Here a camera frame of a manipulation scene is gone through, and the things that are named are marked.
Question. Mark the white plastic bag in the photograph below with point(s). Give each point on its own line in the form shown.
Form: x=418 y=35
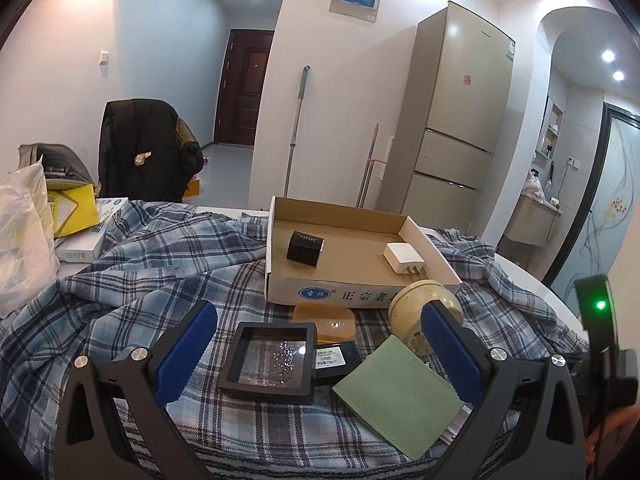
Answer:
x=22 y=240

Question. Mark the pink cloth bundle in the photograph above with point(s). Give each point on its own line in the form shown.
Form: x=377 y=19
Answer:
x=534 y=186

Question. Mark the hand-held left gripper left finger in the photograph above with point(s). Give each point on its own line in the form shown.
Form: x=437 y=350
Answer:
x=185 y=350

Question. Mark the shallow cardboard box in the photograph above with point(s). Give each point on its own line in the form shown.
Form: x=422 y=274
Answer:
x=350 y=245

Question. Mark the beige sink cabinet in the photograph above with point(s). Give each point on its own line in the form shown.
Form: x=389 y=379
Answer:
x=530 y=222

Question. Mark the white wall socket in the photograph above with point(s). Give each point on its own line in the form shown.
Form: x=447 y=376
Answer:
x=573 y=162

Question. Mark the blue plaid cloth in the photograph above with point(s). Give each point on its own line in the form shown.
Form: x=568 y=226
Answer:
x=150 y=260

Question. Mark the grey backpack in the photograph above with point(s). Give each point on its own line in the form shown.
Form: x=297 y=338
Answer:
x=60 y=157

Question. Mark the cream round night light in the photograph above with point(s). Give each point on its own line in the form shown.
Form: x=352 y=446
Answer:
x=410 y=305

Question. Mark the white plug charger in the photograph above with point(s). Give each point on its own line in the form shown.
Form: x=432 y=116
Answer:
x=402 y=259

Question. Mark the chair with black jacket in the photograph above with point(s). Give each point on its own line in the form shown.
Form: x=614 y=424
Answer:
x=140 y=160

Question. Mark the dark brown door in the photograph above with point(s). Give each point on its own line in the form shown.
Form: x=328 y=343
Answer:
x=242 y=90

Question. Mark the round ceiling spotlight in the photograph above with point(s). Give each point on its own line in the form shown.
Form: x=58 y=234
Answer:
x=607 y=56
x=618 y=76

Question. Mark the flower-print glass door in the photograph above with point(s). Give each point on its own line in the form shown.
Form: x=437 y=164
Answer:
x=605 y=200

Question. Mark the person's right hand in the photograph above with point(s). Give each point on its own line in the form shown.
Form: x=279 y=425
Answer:
x=610 y=432

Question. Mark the white light switch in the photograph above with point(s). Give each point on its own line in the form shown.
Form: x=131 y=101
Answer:
x=103 y=57

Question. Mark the orange box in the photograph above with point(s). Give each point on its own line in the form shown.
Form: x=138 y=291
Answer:
x=192 y=188

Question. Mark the black clear-film display frame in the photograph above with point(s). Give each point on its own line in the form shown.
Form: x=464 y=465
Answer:
x=270 y=360

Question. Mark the black box with white label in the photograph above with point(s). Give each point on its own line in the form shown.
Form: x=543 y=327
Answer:
x=332 y=357

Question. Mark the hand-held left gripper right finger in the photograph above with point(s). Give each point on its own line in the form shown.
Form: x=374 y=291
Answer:
x=446 y=341

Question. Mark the beige three-door fridge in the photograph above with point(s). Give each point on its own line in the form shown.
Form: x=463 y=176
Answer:
x=450 y=135

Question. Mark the wall niche shelf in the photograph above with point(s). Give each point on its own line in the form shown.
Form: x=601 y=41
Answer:
x=550 y=132

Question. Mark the white flat carton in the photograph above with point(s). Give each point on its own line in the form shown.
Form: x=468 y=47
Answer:
x=82 y=247

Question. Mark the yellow envelope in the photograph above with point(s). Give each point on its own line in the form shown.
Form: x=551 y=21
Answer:
x=75 y=210

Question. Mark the small black box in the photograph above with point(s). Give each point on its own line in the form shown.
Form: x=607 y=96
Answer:
x=304 y=250

